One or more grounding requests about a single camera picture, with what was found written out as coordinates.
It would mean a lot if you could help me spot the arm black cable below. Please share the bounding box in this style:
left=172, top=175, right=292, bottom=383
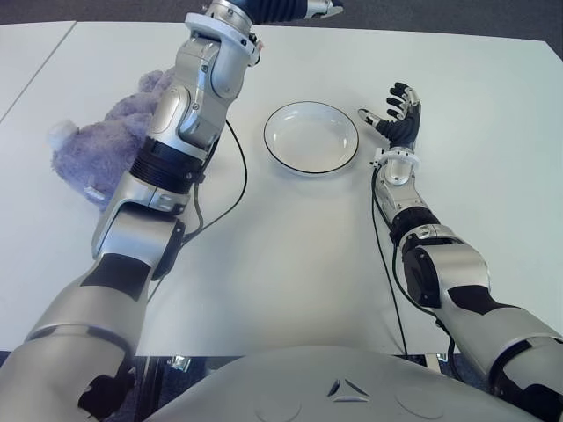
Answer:
left=370, top=169, right=457, bottom=358
left=147, top=118, right=248, bottom=304

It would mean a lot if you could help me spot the white plate with black rim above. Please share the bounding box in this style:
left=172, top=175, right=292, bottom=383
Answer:
left=263, top=101, right=360, bottom=178

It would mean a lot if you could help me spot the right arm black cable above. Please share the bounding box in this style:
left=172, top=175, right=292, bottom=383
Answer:
left=370, top=169, right=457, bottom=358

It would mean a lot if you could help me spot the grey robot torso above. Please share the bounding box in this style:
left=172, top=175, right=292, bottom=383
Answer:
left=144, top=345, right=542, bottom=422

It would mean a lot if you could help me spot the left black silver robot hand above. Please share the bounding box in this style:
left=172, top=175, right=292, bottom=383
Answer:
left=239, top=0, right=345, bottom=25

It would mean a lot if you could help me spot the purple plush rabbit doll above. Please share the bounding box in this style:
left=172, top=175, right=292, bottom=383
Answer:
left=47, top=69, right=177, bottom=213

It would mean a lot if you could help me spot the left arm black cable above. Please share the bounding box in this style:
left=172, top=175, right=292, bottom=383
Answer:
left=147, top=118, right=248, bottom=304

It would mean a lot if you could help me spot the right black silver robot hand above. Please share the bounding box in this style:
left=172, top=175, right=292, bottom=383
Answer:
left=358, top=81, right=422, bottom=150

